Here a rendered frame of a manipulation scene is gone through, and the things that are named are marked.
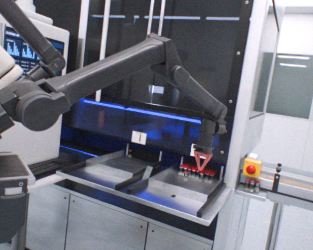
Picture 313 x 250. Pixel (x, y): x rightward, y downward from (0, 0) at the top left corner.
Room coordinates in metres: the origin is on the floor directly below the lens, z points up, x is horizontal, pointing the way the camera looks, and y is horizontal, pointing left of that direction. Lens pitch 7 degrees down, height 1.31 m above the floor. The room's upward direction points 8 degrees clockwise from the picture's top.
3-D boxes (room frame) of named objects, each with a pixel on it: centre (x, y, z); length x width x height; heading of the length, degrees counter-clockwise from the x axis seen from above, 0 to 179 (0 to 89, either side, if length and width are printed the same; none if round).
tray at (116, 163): (1.41, 0.12, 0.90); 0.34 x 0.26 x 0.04; 155
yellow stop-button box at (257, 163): (1.27, -0.47, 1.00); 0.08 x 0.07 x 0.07; 155
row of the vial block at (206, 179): (1.35, -0.23, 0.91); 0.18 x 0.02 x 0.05; 65
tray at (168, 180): (1.27, -0.19, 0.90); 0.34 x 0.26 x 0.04; 155
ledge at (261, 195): (1.30, -0.50, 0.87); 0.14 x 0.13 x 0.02; 155
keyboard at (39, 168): (1.36, 0.54, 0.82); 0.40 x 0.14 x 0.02; 158
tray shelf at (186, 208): (1.28, -0.01, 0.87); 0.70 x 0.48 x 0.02; 65
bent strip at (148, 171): (1.20, 0.03, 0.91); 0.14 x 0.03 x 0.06; 154
